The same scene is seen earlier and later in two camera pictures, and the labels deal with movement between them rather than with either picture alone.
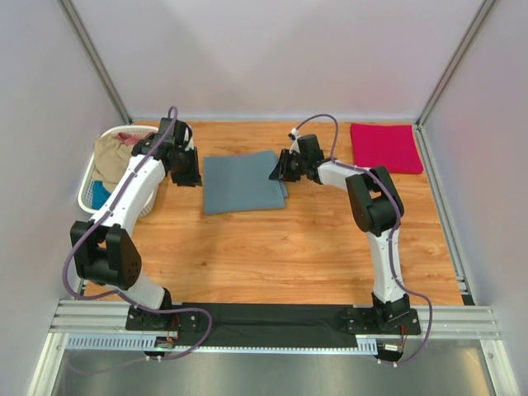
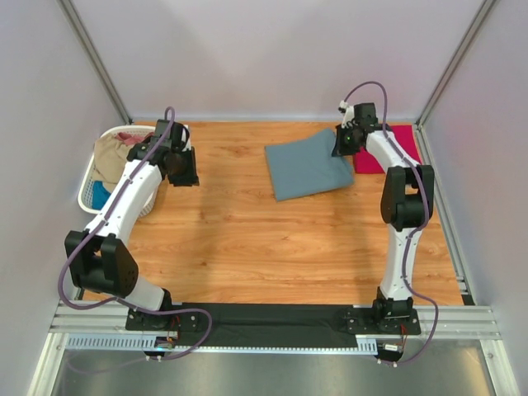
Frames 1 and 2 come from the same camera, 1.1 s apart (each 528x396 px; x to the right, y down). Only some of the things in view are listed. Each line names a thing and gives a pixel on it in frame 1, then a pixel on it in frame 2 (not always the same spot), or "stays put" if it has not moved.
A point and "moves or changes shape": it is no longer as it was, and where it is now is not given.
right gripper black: [285, 166] → [341, 145]
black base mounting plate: [272, 324] stays put
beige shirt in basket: [110, 158] stays put
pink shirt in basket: [129, 139] stays put
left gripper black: [186, 174] stays put
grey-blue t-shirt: [240, 182] moves or changes shape
